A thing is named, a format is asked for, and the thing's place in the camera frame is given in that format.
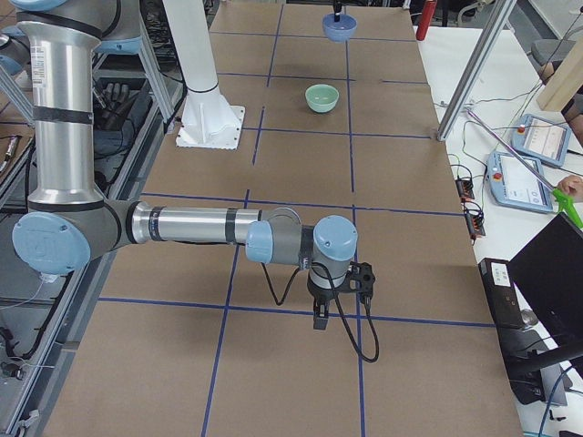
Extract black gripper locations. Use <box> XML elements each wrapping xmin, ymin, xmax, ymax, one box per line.
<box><xmin>307</xmin><ymin>277</ymin><xmax>346</xmax><ymax>330</ymax></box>

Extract black monitor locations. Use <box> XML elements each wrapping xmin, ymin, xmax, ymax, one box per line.
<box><xmin>509</xmin><ymin>213</ymin><xmax>582</xmax><ymax>344</ymax></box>

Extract black computer box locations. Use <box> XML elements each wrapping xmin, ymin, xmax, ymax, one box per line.
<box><xmin>478</xmin><ymin>258</ymin><xmax>527</xmax><ymax>331</ymax></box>

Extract teach pendant tablet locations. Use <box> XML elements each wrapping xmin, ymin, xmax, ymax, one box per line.
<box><xmin>511</xmin><ymin>114</ymin><xmax>572</xmax><ymax>168</ymax></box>
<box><xmin>486</xmin><ymin>151</ymin><xmax>554</xmax><ymax>213</ymax></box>

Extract wooden beam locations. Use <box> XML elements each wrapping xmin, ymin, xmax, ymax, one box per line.
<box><xmin>537</xmin><ymin>38</ymin><xmax>583</xmax><ymax>112</ymax></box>

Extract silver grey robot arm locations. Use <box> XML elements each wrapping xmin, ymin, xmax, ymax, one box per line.
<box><xmin>12</xmin><ymin>1</ymin><xmax>363</xmax><ymax>330</ymax></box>

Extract green handled grabber stick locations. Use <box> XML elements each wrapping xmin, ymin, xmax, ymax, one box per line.
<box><xmin>465</xmin><ymin>107</ymin><xmax>583</xmax><ymax>229</ymax></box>

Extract near teach pendant tablet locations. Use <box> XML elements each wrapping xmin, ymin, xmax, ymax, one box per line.
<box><xmin>486</xmin><ymin>151</ymin><xmax>554</xmax><ymax>213</ymax></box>

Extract green bowl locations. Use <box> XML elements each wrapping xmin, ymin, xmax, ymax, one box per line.
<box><xmin>304</xmin><ymin>84</ymin><xmax>340</xmax><ymax>114</ymax></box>

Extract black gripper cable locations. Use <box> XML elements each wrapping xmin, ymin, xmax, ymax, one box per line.
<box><xmin>261</xmin><ymin>261</ymin><xmax>380</xmax><ymax>364</ymax></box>

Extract far teach pendant tablet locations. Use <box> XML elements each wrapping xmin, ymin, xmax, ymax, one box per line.
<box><xmin>511</xmin><ymin>114</ymin><xmax>572</xmax><ymax>168</ymax></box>

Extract blue bowl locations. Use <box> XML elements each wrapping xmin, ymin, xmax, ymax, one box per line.
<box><xmin>322</xmin><ymin>14</ymin><xmax>358</xmax><ymax>43</ymax></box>

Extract upper black orange controller board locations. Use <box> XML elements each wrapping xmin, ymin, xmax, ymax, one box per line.
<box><xmin>455</xmin><ymin>175</ymin><xmax>475</xmax><ymax>200</ymax></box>

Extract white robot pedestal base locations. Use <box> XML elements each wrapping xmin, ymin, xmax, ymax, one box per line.
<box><xmin>163</xmin><ymin>0</ymin><xmax>245</xmax><ymax>150</ymax></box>

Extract blue network cable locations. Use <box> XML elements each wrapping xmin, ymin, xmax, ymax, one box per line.
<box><xmin>537</xmin><ymin>366</ymin><xmax>575</xmax><ymax>437</ymax></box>

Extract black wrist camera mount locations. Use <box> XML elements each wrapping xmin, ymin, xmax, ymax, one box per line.
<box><xmin>340</xmin><ymin>261</ymin><xmax>375</xmax><ymax>301</ymax></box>

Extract lower black orange controller board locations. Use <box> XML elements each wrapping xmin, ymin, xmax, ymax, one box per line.
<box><xmin>462</xmin><ymin>200</ymin><xmax>486</xmax><ymax>241</ymax></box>

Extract grey office chair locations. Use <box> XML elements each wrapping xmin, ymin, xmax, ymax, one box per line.
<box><xmin>530</xmin><ymin>39</ymin><xmax>576</xmax><ymax>74</ymax></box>

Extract black orange controller board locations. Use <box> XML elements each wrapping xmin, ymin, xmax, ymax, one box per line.
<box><xmin>462</xmin><ymin>200</ymin><xmax>486</xmax><ymax>241</ymax></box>
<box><xmin>455</xmin><ymin>175</ymin><xmax>475</xmax><ymax>200</ymax></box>

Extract aluminium frame post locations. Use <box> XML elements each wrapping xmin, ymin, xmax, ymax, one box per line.
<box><xmin>436</xmin><ymin>0</ymin><xmax>517</xmax><ymax>142</ymax></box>

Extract person's hand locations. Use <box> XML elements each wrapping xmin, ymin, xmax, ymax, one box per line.
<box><xmin>557</xmin><ymin>175</ymin><xmax>583</xmax><ymax>202</ymax></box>

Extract red cylinder bottle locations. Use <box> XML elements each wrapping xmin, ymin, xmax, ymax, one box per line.
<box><xmin>415</xmin><ymin>0</ymin><xmax>437</xmax><ymax>41</ymax></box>

